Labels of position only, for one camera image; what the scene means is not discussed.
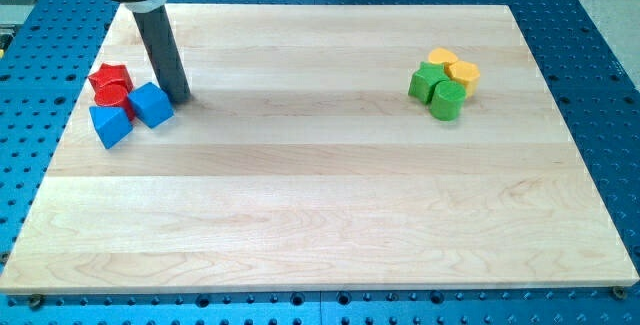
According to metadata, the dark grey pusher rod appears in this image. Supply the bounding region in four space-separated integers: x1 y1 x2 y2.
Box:
133 5 191 104

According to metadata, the red star block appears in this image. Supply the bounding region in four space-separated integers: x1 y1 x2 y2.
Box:
88 63 133 92

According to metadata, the green star block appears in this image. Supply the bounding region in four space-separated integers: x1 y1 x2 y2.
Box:
408 62 449 105

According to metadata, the yellow heart block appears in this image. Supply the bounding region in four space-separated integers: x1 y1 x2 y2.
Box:
427 47 459 71

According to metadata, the blue cube block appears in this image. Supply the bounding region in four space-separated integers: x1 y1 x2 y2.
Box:
128 82 174 128

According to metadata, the red cylinder block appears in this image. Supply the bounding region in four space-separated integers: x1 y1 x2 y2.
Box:
94 84 135 121

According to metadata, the blue triangle block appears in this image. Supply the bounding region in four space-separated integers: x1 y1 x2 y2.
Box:
89 106 133 149

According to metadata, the light wooden board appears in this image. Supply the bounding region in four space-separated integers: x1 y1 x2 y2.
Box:
1 4 638 295

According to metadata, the left board clamp screw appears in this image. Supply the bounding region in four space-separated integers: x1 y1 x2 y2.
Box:
26 294 45 310

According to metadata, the board clamp screw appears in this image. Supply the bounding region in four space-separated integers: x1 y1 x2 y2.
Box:
26 294 45 310
611 286 627 300

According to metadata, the green cylinder block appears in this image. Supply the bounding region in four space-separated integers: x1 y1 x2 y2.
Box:
429 81 466 121

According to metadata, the yellow hexagon block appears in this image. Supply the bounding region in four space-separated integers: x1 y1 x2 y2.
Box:
445 60 481 98

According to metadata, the right board clamp screw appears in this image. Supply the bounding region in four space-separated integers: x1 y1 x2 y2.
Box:
611 286 627 300

